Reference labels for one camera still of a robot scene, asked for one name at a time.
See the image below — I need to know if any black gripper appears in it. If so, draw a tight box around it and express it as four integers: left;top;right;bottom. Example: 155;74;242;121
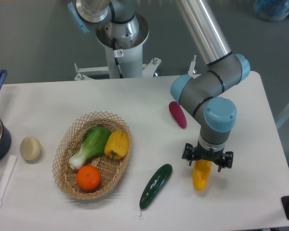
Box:
182;143;234;172

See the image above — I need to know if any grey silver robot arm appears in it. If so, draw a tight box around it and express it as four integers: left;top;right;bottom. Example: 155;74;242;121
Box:
68;0;250;169

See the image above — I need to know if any purple sweet potato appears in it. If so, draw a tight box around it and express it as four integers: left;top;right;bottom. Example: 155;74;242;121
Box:
169;101;187;129

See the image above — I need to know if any dark green cucumber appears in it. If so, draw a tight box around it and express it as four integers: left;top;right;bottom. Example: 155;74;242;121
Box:
139;164;173;217

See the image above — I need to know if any yellow bell pepper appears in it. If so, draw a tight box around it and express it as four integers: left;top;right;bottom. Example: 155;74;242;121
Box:
104;130;129;160

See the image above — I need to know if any woven wicker basket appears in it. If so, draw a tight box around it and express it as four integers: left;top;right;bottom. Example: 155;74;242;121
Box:
53;112;132;200

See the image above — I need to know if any green bok choy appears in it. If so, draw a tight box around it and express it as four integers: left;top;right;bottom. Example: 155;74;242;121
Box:
69;126;111;169

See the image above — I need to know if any orange tangerine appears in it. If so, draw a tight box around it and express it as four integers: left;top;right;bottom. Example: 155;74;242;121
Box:
76;165;101;191

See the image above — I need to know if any blue plastic bag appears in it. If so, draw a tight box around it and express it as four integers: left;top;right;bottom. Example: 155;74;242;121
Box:
253;0;289;22

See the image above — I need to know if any beige round bun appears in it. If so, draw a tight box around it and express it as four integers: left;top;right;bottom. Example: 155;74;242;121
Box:
20;137;41;161

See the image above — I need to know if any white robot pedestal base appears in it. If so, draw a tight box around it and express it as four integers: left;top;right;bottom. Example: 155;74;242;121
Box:
74;42;162;81

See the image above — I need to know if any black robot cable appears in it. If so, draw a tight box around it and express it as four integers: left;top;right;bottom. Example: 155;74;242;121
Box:
112;37;124;79

